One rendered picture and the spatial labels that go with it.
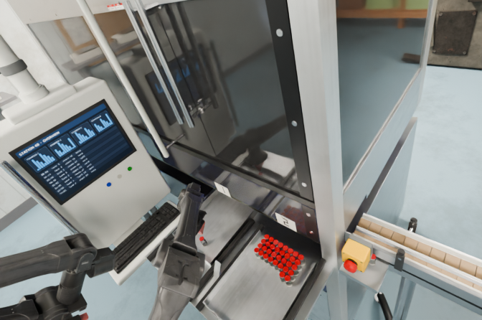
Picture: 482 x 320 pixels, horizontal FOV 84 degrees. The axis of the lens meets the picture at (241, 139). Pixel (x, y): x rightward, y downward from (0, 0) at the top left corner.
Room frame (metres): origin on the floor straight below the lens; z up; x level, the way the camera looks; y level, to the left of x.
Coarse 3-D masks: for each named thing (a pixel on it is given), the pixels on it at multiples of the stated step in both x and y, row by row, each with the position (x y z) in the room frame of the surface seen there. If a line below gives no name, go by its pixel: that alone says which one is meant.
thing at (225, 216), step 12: (216, 192) 0.99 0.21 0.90; (204, 204) 0.94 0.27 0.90; (216, 204) 0.93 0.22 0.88; (228, 204) 0.90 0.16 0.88; (240, 204) 0.88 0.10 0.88; (204, 216) 0.88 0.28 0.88; (216, 216) 0.86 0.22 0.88; (228, 216) 0.83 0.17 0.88; (240, 216) 0.81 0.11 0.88; (252, 216) 0.78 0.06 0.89; (204, 228) 0.81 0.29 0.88; (216, 228) 0.79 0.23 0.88; (228, 228) 0.77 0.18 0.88; (240, 228) 0.73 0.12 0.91; (216, 240) 0.73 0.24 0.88; (228, 240) 0.68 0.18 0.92; (204, 252) 0.69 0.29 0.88; (216, 252) 0.67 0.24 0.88
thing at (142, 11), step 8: (136, 0) 0.78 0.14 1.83; (136, 8) 0.78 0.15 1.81; (144, 8) 0.79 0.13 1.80; (152, 8) 0.80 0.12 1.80; (160, 8) 0.82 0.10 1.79; (144, 16) 0.78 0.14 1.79; (144, 24) 0.78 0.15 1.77; (152, 32) 0.78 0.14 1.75; (152, 40) 0.78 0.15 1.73; (160, 48) 0.78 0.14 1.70; (160, 56) 0.78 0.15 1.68; (168, 64) 0.78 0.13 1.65; (168, 72) 0.78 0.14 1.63; (176, 88) 0.78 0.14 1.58; (176, 96) 0.78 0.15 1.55; (184, 104) 0.78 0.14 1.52; (184, 112) 0.78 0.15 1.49; (200, 112) 0.81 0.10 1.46; (192, 120) 0.78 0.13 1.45
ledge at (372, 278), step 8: (368, 264) 0.44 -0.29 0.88; (376, 264) 0.44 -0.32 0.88; (384, 264) 0.43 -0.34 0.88; (344, 272) 0.44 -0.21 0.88; (360, 272) 0.43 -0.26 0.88; (368, 272) 0.42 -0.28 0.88; (376, 272) 0.41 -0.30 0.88; (384, 272) 0.40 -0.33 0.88; (360, 280) 0.40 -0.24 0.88; (368, 280) 0.40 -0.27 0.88; (376, 280) 0.39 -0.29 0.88; (376, 288) 0.36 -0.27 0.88
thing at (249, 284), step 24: (240, 264) 0.59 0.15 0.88; (264, 264) 0.56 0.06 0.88; (216, 288) 0.51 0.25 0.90; (240, 288) 0.50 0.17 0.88; (264, 288) 0.47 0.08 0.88; (288, 288) 0.45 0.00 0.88; (216, 312) 0.44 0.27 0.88; (240, 312) 0.42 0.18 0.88; (264, 312) 0.40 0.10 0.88; (288, 312) 0.37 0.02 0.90
